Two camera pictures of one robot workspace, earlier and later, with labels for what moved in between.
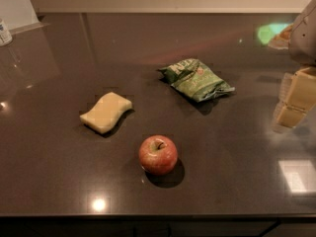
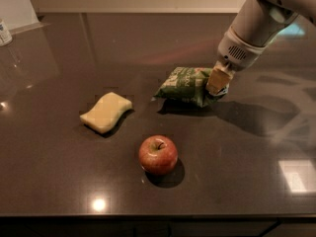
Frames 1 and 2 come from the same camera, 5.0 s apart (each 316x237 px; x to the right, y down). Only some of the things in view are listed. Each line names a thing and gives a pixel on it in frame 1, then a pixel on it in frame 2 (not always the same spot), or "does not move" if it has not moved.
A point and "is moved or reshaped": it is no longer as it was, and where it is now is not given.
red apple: (158, 154) does not move
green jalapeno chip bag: (194, 80) is moved or reshaped
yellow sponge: (106, 114) does not move
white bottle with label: (5, 38) does not move
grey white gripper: (304, 39) -> (237, 51)
